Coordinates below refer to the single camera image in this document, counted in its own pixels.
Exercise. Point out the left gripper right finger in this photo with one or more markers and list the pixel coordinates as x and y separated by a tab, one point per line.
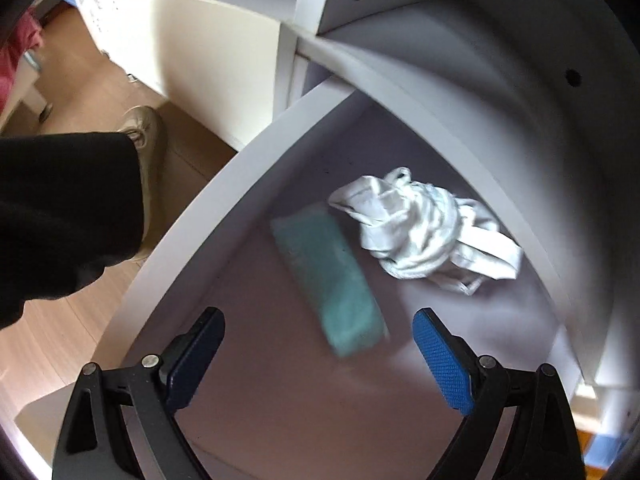
542	442

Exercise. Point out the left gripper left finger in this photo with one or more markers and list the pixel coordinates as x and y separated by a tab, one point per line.
94	442

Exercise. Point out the blue plaid tablecloth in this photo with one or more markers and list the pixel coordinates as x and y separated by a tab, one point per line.
603	450

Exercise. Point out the black trouser leg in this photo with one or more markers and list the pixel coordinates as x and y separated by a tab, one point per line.
71	206

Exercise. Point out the white striped crumpled cloth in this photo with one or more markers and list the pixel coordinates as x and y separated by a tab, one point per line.
419	230

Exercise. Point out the teal folded towel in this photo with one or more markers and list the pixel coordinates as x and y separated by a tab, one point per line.
327	273

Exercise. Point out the white drawer box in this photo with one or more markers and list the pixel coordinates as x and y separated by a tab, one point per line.
264	341

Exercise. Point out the beige shoe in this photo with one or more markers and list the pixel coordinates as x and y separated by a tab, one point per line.
144	126

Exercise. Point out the red plastic bag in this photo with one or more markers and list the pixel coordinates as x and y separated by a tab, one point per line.
26	35

